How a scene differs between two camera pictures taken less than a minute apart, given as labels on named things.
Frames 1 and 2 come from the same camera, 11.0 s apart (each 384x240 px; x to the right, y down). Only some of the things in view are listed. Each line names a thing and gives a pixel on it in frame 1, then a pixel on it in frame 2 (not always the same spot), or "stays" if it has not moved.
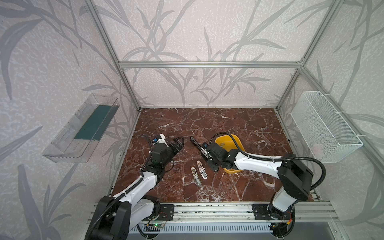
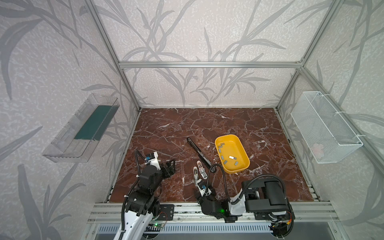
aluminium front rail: (302, 212) stays
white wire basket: (331, 137) stays
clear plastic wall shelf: (75, 141) stays
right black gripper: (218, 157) to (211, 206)
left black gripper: (171, 148) to (163, 168)
